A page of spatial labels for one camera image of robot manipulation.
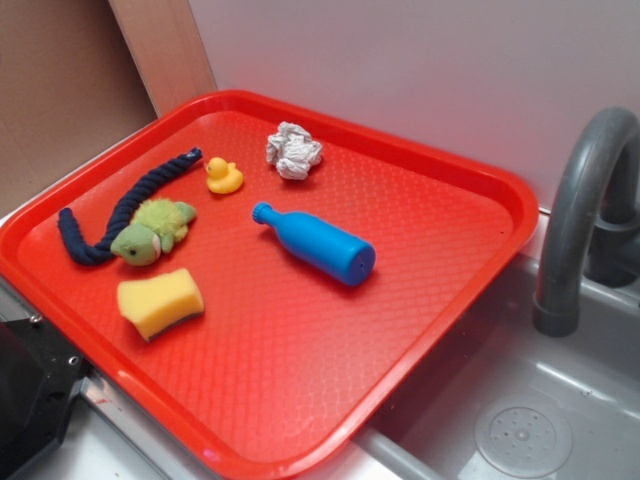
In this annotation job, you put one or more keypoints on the blue plastic bottle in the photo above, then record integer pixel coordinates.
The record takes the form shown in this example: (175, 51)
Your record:
(337, 253)

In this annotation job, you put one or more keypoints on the red plastic tray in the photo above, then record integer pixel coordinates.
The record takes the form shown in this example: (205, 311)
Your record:
(286, 363)

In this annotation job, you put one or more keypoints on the crumpled white paper ball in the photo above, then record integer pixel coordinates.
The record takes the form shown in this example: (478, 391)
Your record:
(292, 151)

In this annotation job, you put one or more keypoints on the yellow rubber duck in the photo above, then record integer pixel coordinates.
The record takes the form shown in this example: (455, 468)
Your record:
(223, 177)

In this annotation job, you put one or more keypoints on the green plush turtle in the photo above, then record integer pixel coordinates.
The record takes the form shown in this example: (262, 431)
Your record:
(157, 226)

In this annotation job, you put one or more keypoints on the yellow sponge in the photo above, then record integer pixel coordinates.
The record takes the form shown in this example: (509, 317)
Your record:
(156, 304)

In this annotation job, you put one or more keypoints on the grey toy sink basin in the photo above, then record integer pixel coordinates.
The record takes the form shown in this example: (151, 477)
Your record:
(496, 399)

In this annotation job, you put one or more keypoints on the wooden board panel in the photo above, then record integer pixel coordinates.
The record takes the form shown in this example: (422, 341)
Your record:
(167, 49)

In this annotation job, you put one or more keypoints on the grey toy faucet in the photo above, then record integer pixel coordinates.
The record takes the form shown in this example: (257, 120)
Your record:
(593, 228)

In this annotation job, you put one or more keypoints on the dark blue rope toy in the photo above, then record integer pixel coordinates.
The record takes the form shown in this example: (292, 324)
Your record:
(85, 254)

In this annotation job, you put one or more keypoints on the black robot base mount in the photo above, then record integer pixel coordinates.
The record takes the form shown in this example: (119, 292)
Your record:
(41, 375)

